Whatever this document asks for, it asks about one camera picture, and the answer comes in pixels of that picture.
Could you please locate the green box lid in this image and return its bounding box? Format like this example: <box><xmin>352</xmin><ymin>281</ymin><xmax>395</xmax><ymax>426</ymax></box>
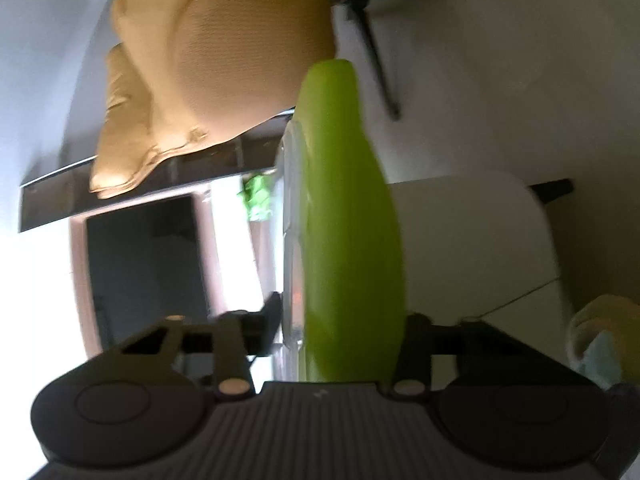
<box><xmin>279</xmin><ymin>60</ymin><xmax>407</xmax><ymax>384</ymax></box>

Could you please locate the white tv cabinet shelf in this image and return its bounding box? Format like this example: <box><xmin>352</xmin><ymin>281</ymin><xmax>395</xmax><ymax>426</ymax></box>
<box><xmin>18</xmin><ymin>106</ymin><xmax>296</xmax><ymax>361</ymax></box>

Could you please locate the green plastic bag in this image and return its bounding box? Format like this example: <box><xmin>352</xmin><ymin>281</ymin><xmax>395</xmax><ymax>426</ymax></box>
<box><xmin>239</xmin><ymin>174</ymin><xmax>273</xmax><ymax>222</ymax></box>

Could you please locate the yellow armchair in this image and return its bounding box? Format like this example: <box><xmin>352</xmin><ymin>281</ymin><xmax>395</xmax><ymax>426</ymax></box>
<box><xmin>90</xmin><ymin>0</ymin><xmax>335</xmax><ymax>200</ymax></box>

